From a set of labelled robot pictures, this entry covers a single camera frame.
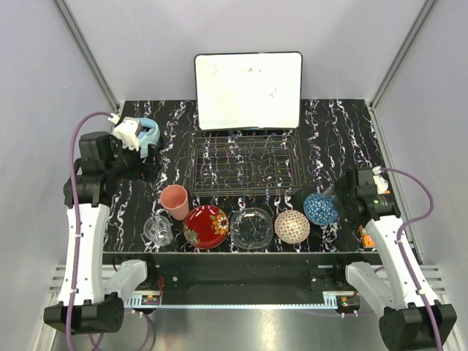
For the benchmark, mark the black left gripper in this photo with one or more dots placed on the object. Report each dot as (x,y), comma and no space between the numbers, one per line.
(144,170)

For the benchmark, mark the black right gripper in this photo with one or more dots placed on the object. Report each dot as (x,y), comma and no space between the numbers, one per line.
(346,216)

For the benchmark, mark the blue patterned bowl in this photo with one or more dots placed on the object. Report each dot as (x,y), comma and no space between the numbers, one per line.
(319,210)

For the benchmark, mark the brown patterned bowl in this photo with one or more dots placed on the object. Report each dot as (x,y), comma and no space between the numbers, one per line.
(292,227)

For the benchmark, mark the pink plastic cup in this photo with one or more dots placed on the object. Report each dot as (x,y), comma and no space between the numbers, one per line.
(174,198)

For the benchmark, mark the clear plastic glass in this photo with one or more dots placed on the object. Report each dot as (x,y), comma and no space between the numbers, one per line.
(158,230)

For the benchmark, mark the clear glass plate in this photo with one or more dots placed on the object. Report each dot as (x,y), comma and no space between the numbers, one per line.
(251,228)

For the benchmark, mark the red floral plate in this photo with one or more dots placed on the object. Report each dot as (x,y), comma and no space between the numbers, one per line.
(206,227)

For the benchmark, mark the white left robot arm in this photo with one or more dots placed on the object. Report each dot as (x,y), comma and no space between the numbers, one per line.
(86,304)

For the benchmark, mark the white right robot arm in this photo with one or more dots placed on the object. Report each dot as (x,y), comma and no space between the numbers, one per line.
(411,315)

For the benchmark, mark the light blue headphones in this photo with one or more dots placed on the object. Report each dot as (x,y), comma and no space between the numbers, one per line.
(149,135)

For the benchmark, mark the orange treehouse book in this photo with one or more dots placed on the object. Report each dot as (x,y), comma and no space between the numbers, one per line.
(366,239)

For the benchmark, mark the white dry-erase board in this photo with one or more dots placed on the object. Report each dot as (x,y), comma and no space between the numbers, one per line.
(249,90)

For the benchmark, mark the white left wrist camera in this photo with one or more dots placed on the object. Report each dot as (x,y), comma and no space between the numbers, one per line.
(127,132)

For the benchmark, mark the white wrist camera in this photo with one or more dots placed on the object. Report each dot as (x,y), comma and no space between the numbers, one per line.
(127,132)
(380,182)

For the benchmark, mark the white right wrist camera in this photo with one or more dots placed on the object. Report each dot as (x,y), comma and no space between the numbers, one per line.
(380,182)

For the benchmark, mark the wire dish rack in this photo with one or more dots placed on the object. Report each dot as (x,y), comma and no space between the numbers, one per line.
(245,162)

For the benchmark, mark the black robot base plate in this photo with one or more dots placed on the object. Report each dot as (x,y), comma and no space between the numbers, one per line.
(246,279)

